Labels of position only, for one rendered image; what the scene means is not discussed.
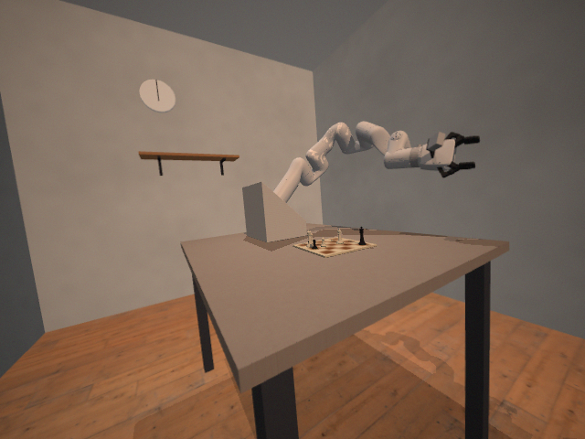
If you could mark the brown and tan chessboard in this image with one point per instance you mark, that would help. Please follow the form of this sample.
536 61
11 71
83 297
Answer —
332 248

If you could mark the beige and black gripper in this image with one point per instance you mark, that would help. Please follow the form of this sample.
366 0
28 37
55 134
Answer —
445 155

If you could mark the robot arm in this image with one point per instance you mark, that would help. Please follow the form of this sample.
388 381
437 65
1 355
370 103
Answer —
368 136

